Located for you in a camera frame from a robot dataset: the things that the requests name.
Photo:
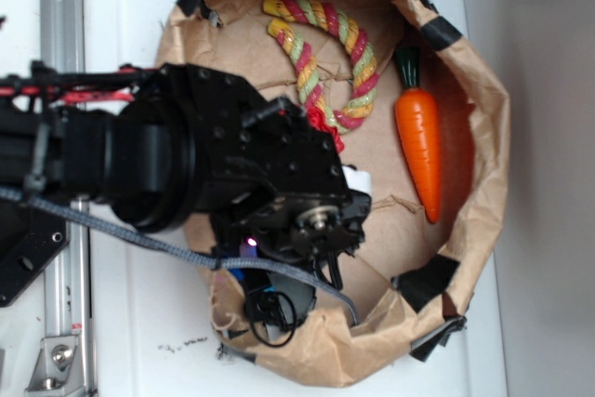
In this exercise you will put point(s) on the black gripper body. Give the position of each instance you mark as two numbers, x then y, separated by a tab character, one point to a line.
265	173

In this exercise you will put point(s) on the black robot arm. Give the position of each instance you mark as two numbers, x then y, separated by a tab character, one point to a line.
160	145

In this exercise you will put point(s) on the orange plastic carrot toy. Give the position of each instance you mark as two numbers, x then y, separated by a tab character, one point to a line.
417	121

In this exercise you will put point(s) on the brown paper bag bin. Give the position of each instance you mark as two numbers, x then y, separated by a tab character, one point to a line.
410	277

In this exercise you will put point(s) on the aluminium extrusion rail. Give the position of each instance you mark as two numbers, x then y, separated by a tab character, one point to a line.
67	278

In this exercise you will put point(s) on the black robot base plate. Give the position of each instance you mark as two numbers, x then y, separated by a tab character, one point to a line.
30	240

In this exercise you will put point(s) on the metal corner bracket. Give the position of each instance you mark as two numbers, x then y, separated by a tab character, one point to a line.
59	368

